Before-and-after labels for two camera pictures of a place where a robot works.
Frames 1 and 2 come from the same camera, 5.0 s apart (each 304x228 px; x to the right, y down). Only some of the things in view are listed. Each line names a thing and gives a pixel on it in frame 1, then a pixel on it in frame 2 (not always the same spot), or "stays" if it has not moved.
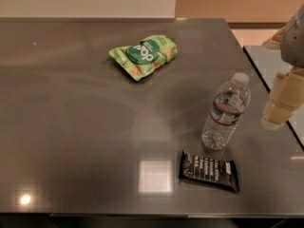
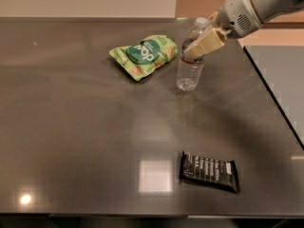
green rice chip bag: [145, 55] stays
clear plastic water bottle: [230, 103] -> [190, 68]
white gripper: [294, 43] -> [236, 15]
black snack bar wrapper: [221, 173] stays
